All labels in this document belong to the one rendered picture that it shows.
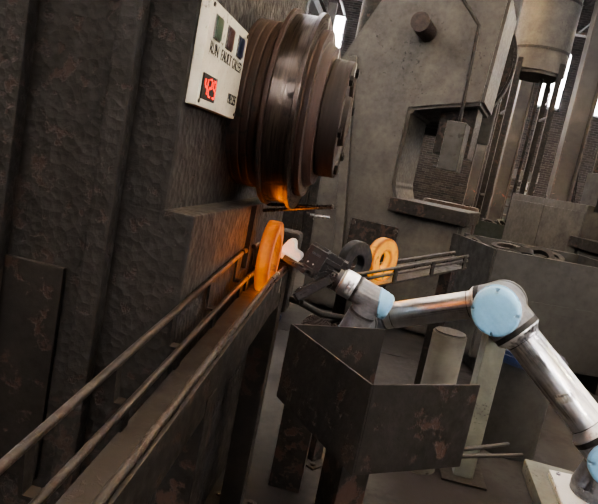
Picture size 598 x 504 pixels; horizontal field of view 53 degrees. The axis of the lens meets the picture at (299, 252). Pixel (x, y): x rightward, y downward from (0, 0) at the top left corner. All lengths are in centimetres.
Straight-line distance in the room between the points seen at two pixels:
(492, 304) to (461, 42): 289
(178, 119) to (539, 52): 938
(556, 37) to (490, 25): 619
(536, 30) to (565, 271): 702
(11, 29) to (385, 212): 327
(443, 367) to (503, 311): 72
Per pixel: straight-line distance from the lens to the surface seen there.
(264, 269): 145
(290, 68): 132
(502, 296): 150
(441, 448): 99
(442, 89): 416
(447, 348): 217
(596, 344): 392
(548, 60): 1028
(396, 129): 418
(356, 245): 198
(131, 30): 110
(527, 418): 264
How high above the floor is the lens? 100
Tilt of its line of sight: 8 degrees down
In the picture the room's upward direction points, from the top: 11 degrees clockwise
